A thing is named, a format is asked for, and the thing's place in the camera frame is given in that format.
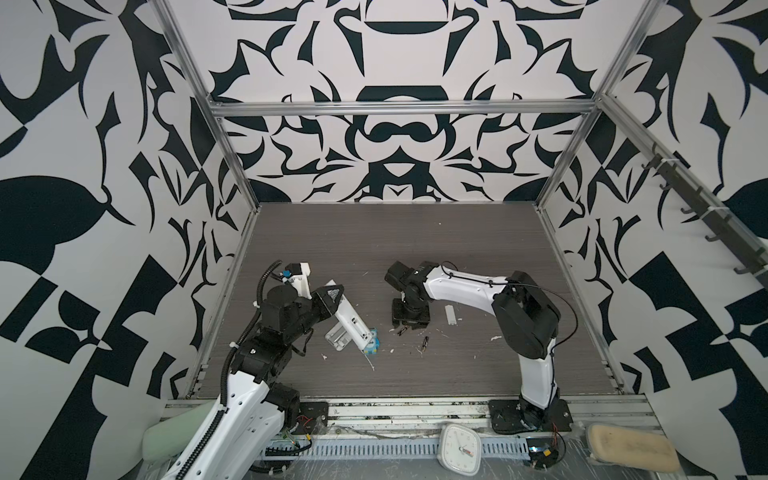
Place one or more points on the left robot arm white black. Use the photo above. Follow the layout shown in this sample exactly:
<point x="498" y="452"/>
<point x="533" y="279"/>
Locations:
<point x="252" y="407"/>

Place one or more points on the aluminium frame top bar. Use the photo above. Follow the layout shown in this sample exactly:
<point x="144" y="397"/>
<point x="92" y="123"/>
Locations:
<point x="399" y="107"/>

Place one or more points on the white battery cover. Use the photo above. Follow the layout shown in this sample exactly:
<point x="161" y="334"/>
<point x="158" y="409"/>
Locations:
<point x="338" y="337"/>

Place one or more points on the aluminium frame corner post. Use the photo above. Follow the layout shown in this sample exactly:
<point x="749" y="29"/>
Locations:
<point x="173" y="35"/>
<point x="627" y="50"/>

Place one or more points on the beige foam pad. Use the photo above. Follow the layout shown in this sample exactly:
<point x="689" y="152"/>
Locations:
<point x="632" y="448"/>

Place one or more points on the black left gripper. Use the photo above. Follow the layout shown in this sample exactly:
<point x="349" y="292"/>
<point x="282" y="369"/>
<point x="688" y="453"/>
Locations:
<point x="324" y="303"/>

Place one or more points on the green foam pad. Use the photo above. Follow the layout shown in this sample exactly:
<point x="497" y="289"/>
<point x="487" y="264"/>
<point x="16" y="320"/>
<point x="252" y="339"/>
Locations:
<point x="170" y="436"/>

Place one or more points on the white slotted cable duct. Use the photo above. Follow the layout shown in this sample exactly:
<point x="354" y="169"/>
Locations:
<point x="378" y="449"/>

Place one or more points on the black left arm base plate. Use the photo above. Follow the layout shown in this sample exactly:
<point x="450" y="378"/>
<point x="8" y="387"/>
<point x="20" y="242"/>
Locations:
<point x="306" y="417"/>

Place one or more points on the white square clock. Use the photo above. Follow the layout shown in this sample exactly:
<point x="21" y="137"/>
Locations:
<point x="460" y="450"/>

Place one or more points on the white remote battery lid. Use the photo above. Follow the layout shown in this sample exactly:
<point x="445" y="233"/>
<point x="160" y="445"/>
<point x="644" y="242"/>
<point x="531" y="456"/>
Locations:
<point x="451" y="317"/>

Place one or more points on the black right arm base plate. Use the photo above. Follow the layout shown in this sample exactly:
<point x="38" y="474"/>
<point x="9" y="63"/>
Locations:
<point x="510" y="417"/>

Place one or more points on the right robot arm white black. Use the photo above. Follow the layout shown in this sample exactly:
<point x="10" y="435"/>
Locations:
<point x="527" y="318"/>

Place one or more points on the blue owl toy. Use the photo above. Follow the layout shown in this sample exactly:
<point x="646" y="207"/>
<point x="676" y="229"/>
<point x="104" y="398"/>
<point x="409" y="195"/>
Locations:
<point x="373" y="346"/>

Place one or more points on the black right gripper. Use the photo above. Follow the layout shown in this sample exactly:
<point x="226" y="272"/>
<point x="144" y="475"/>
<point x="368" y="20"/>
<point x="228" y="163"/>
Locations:
<point x="419" y="322"/>

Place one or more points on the small green circuit board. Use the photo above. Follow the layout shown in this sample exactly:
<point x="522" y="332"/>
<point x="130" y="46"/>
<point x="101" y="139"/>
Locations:
<point x="543" y="452"/>

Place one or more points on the aluminium frame corner post left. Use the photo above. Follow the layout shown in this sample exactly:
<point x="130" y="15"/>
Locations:
<point x="173" y="35"/>

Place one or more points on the white remote control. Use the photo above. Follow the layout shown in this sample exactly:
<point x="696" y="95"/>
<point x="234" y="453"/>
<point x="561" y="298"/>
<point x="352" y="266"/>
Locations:
<point x="354" y="324"/>

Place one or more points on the aluminium frame corner post right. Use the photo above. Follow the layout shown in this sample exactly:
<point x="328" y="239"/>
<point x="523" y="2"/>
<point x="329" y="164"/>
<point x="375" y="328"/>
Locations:
<point x="627" y="50"/>

